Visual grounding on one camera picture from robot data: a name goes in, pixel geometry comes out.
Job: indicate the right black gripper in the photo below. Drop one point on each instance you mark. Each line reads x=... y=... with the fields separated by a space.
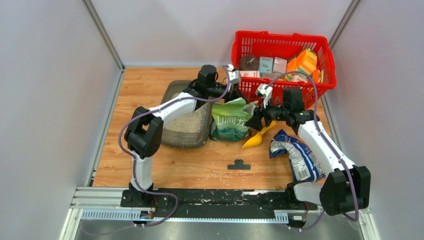
x=255 y=121

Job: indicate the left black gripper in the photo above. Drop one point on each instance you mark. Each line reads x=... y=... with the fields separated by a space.
x=234 y=94

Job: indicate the green litter bag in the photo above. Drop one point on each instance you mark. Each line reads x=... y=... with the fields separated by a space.
x=229 y=120

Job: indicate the yellow plastic scoop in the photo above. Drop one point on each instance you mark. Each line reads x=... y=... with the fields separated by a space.
x=258 y=137

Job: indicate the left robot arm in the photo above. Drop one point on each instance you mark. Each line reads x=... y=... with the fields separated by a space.
x=141 y=136

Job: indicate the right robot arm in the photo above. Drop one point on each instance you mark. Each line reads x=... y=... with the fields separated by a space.
x=346 y=189

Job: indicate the pink flat box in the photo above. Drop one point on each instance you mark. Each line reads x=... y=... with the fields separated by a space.
x=249 y=74

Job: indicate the teal small box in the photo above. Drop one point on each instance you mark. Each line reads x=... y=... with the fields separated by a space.
x=265 y=64

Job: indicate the pink grey box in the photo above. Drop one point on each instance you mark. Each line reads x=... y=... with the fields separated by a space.
x=279 y=65

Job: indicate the grey litter box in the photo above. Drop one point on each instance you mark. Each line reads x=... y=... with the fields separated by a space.
x=190 y=130

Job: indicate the orange box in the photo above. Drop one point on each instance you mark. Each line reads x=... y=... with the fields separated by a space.
x=306 y=61

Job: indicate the brown round item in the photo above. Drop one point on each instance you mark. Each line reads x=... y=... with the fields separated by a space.
x=249 y=63

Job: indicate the red shopping basket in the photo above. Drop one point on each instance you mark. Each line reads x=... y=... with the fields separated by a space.
x=264 y=44

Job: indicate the blue crumpled bag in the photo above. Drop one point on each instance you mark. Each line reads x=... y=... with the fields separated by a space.
x=302 y=161

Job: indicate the black bag clip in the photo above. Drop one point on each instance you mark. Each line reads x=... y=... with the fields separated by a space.
x=239 y=165

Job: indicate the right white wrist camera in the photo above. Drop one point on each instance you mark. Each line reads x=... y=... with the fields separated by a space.
x=265 y=92

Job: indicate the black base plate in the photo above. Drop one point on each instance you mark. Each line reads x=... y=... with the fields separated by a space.
x=215 y=204

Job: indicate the aluminium rail frame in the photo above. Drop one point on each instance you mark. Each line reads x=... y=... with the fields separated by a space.
x=96 y=214

